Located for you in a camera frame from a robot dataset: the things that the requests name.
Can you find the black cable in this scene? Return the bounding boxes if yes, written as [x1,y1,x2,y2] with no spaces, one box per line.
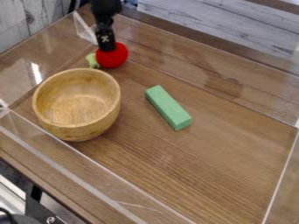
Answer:
[0,207,19,224]

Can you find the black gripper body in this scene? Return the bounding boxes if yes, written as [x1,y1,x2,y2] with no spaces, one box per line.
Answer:
[90,0,123,25]

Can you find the red plush tomato green stem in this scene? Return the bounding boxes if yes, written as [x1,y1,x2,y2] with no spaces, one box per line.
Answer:
[86,42,129,68]

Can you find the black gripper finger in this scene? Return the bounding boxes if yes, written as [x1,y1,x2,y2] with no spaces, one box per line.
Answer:
[96,22,118,52]

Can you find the clear acrylic tray walls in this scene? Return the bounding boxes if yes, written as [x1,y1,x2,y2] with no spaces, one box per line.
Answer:
[0,9,299,224]

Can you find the green rectangular block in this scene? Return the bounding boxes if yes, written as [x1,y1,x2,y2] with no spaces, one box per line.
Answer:
[145,86,193,131]

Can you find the wooden bowl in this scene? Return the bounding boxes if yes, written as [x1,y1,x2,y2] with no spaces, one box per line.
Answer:
[32,68,122,142]

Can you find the black metal table bracket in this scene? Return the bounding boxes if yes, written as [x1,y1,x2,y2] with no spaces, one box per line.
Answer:
[24,185,67,224]

